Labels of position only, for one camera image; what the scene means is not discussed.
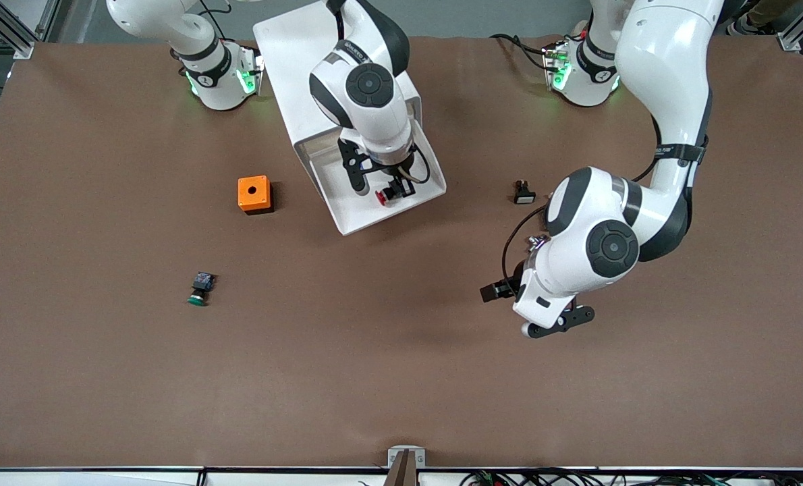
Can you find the white plastic drawer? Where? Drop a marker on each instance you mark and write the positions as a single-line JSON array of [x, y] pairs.
[[361, 212], [320, 144]]

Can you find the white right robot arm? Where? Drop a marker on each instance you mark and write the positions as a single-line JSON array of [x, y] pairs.
[[381, 128]]

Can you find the orange button enclosure box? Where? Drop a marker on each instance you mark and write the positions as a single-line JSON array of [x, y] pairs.
[[245, 196]]

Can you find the white drawer cabinet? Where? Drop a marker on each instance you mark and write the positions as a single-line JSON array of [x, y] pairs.
[[287, 54]]

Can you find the green mushroom push button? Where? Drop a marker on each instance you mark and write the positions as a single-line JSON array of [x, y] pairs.
[[202, 280]]

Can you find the small purple metal connector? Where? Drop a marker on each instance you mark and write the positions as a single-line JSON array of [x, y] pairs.
[[534, 243]]

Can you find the red mushroom push button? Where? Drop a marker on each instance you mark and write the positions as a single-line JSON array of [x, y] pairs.
[[380, 196]]

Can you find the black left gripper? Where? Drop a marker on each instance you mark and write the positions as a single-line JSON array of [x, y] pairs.
[[507, 288]]

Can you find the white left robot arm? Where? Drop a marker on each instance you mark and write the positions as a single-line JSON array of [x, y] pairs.
[[665, 67]]

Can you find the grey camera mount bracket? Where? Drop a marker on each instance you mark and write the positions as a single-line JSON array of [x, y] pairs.
[[406, 466]]

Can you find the small black white switch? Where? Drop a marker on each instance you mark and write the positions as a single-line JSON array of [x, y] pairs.
[[524, 197]]

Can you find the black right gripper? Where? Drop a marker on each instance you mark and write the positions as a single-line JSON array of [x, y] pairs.
[[397, 177]]

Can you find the white table edge rail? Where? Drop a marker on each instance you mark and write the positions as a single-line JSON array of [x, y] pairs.
[[104, 478]]

